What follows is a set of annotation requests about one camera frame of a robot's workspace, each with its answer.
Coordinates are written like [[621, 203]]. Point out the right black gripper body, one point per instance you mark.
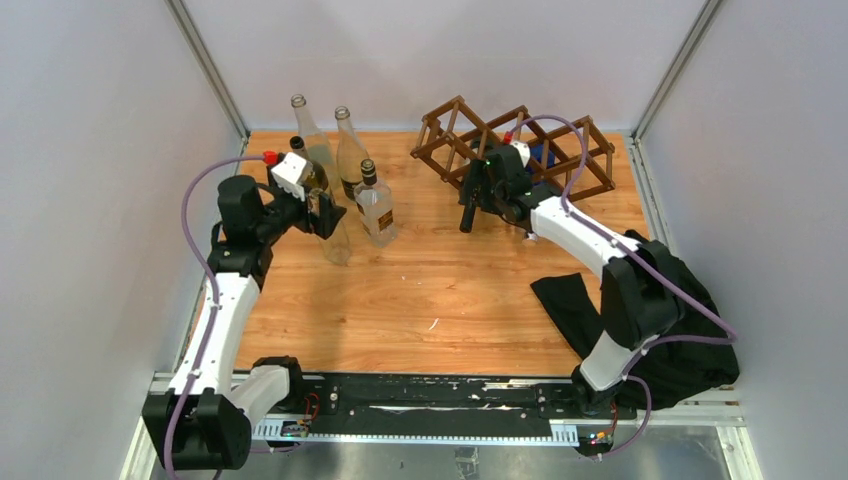
[[493, 196]]

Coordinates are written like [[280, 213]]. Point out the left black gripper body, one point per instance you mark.
[[287, 211]]

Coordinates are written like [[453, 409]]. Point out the dark bottle black neck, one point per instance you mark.
[[470, 204]]

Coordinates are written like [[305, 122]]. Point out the tall slim clear bottle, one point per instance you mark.
[[337, 248]]

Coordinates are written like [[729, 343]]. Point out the dark green wine bottle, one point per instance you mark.
[[298, 149]]

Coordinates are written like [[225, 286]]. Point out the blue label clear bottle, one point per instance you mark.
[[543, 157]]

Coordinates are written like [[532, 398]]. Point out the clear bottle gold label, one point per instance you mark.
[[375, 204]]

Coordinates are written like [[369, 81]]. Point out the clear bottle black label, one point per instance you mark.
[[316, 142], [350, 152]]

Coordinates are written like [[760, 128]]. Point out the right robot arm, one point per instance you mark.
[[637, 301]]

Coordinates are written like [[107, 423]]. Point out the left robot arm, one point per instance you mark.
[[218, 331]]

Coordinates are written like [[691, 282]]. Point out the brown wooden wine rack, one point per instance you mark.
[[575, 155]]

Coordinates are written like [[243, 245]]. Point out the black cloth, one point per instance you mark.
[[674, 371]]

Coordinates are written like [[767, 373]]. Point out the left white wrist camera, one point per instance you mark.
[[290, 173]]

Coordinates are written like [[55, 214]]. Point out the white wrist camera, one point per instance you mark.
[[524, 151], [290, 173]]

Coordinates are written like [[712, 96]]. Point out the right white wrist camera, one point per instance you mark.
[[524, 151]]

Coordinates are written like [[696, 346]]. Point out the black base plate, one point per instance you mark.
[[388, 408]]

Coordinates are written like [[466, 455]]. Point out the aluminium rail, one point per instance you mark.
[[710, 408]]

